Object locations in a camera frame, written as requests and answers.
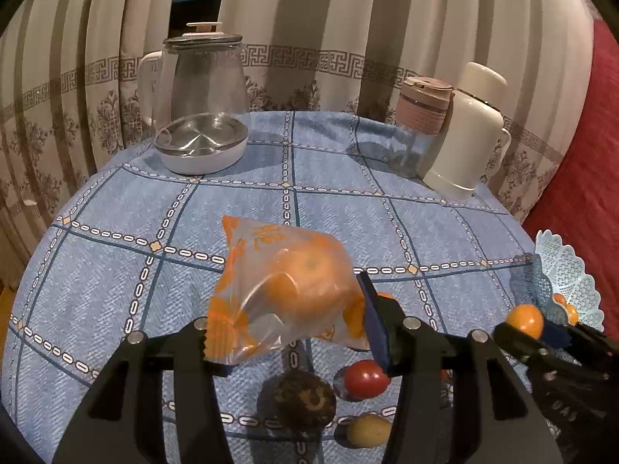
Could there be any mandarin carried to basket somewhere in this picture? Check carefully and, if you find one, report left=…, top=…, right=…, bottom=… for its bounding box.
left=504, top=304, right=544, bottom=339

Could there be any small orange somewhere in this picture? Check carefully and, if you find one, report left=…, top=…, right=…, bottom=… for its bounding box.
left=553, top=293, right=566, bottom=306

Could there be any mandarin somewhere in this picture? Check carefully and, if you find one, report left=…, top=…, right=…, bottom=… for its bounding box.
left=378, top=292, right=396, bottom=300

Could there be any yellowish green small fruit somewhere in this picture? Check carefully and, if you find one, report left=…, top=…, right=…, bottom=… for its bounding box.
left=346, top=414, right=392, bottom=448

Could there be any dark brown passion fruit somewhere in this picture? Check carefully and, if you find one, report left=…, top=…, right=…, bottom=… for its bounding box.
left=273, top=370, right=337, bottom=433

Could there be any light blue lattice fruit basket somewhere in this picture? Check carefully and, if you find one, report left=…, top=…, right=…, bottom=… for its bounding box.
left=510, top=229, right=604, bottom=332

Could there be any glass electric kettle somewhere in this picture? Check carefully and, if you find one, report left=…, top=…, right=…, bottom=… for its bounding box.
left=137, top=22, right=250, bottom=175

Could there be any beige patterned curtain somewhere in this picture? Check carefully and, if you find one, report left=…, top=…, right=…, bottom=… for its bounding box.
left=1, top=0, right=594, bottom=283

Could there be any pink lidded glass cup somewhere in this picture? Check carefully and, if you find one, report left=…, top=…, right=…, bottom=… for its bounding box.
left=387, top=75, right=453, bottom=177

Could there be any blue checked tablecloth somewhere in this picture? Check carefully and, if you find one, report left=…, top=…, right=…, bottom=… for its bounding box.
left=1, top=111, right=534, bottom=463

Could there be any cream thermos flask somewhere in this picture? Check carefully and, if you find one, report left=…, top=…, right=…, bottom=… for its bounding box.
left=417, top=62, right=512, bottom=201

